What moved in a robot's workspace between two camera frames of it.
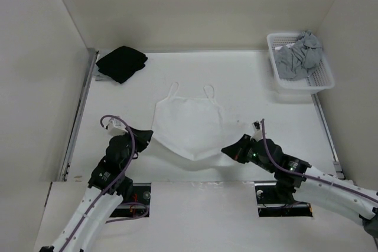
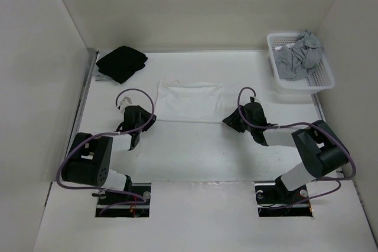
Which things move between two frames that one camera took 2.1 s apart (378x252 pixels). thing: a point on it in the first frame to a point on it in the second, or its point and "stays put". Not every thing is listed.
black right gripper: (236, 150) to (232, 120)
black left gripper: (142, 137) to (147, 117)
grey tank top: (295, 61) stays put
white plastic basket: (321, 79) stays put
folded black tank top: (120, 64) stays put
